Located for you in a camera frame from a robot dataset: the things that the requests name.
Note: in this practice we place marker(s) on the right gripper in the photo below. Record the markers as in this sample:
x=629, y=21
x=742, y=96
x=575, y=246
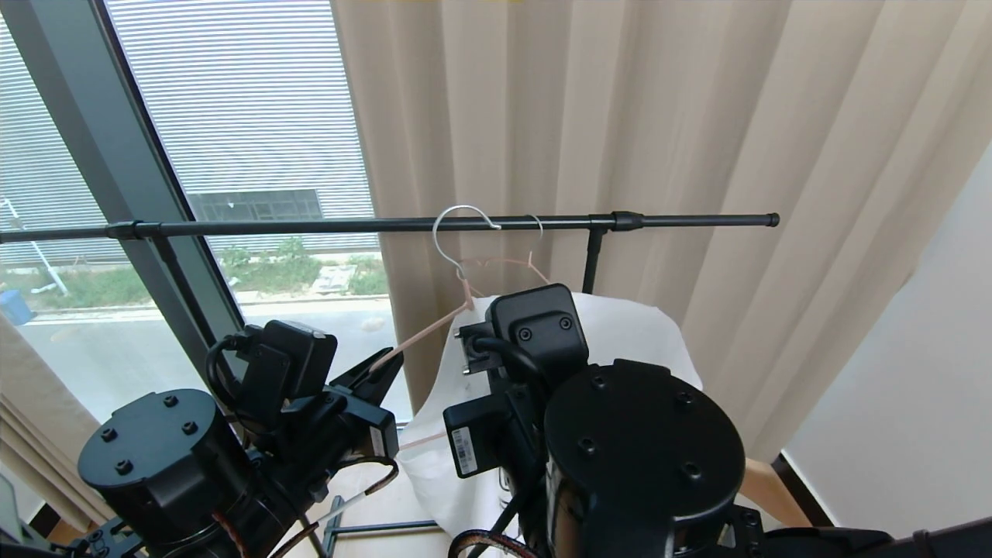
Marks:
x=496, y=434

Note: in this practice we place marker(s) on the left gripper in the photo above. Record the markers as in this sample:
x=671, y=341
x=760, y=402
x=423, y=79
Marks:
x=341, y=442

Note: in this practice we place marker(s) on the pink clothes hanger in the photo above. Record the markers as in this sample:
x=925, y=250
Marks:
x=538, y=273
x=426, y=333

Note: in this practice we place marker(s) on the white printed t-shirt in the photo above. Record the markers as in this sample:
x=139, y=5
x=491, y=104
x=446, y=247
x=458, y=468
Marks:
x=635, y=333

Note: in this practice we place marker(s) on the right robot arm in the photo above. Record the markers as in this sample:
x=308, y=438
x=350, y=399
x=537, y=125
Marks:
x=635, y=449

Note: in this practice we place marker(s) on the black clothes rack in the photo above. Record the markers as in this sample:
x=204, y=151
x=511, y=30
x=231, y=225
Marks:
x=310, y=226

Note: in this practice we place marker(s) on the beige curtain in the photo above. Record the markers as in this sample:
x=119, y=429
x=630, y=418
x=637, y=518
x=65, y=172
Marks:
x=39, y=434
x=697, y=116

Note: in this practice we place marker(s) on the window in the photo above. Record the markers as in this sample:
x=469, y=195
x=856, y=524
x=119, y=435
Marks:
x=256, y=116

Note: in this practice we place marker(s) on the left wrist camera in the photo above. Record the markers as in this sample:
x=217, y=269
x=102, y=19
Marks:
x=294, y=356

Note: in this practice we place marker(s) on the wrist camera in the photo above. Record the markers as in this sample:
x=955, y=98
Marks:
x=294, y=356
x=535, y=325

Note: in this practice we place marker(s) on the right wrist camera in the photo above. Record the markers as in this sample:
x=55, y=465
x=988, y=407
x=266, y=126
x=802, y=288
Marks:
x=535, y=325

